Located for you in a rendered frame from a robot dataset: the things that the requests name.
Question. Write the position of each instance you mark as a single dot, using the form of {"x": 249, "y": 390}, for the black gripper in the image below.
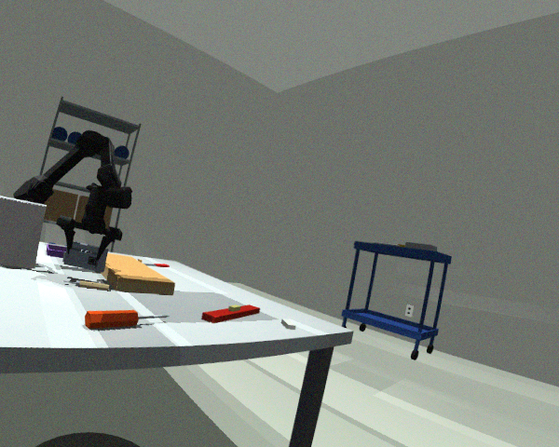
{"x": 92, "y": 219}

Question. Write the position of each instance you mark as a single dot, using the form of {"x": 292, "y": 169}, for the purple open tray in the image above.
{"x": 55, "y": 251}

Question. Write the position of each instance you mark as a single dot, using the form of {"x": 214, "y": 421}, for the red flat bar with small yellow block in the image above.
{"x": 232, "y": 312}

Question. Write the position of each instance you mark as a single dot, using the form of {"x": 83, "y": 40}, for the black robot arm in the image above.
{"x": 90, "y": 143}

